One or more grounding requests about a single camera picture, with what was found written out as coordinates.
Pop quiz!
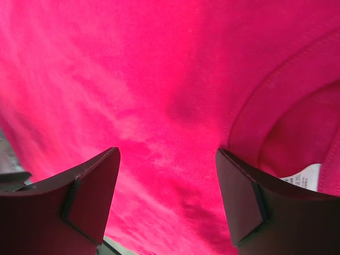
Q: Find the magenta red t-shirt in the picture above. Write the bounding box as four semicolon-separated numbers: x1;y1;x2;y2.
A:
1;1;339;254

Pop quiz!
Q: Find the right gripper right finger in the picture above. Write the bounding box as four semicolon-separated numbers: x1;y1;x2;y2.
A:
216;149;339;254

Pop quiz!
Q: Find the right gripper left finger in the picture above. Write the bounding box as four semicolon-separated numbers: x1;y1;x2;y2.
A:
1;147;121;254

